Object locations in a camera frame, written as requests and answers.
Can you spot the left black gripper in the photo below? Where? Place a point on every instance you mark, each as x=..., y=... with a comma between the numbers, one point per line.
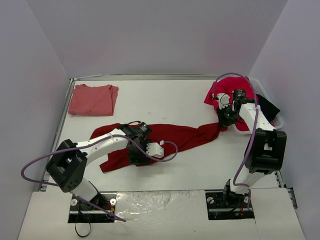
x=137, y=155

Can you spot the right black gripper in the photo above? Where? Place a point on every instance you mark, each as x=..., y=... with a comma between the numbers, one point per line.
x=223, y=119

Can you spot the dark red t-shirt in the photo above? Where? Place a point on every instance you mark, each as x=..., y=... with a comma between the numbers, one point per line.
x=185, y=137

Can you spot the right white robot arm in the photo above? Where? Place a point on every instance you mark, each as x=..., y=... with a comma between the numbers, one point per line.
x=265, y=151

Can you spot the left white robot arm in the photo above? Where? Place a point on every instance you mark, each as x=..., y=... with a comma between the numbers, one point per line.
x=68, y=165

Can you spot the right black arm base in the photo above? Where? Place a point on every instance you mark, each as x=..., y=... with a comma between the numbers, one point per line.
x=222, y=204

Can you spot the bright pink t-shirt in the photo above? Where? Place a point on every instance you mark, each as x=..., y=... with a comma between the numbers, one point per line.
x=227, y=86

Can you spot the black garment in basket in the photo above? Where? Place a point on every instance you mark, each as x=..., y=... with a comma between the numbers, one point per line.
x=269, y=110

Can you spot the white plastic laundry basket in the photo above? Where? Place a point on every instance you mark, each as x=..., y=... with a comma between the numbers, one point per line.
x=258, y=88

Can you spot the white foreground cover board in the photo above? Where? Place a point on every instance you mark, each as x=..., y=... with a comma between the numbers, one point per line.
x=167, y=215

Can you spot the folded salmon pink t-shirt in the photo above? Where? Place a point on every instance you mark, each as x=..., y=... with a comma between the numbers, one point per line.
x=93, y=101

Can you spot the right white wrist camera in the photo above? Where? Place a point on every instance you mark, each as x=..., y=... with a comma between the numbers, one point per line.
x=221, y=100

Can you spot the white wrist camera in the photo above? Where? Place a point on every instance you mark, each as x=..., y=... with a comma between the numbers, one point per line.
x=155, y=149
x=221, y=100

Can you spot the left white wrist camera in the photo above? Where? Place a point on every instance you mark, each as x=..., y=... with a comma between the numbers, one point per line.
x=155, y=149

